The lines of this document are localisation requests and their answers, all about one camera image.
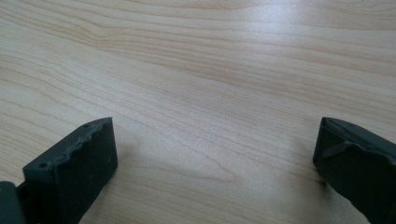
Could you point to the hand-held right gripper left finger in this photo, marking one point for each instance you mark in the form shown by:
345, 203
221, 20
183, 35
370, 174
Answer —
77, 174

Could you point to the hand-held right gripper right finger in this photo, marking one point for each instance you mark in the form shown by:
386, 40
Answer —
358, 168

